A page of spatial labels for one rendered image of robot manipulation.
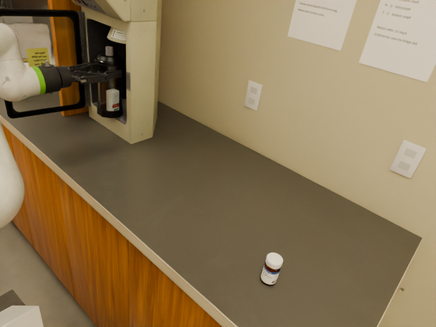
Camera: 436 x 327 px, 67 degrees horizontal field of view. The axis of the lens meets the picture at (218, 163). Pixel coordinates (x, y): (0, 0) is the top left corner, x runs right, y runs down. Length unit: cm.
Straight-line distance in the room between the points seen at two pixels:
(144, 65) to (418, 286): 128
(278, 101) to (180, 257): 75
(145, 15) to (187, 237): 76
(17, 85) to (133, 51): 39
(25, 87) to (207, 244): 76
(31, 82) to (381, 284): 121
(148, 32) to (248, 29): 40
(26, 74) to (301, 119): 97
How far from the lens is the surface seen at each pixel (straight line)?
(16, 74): 123
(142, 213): 105
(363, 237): 117
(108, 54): 138
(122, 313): 144
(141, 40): 128
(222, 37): 152
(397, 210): 132
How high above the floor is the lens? 162
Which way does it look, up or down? 31 degrees down
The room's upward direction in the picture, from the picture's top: 9 degrees clockwise
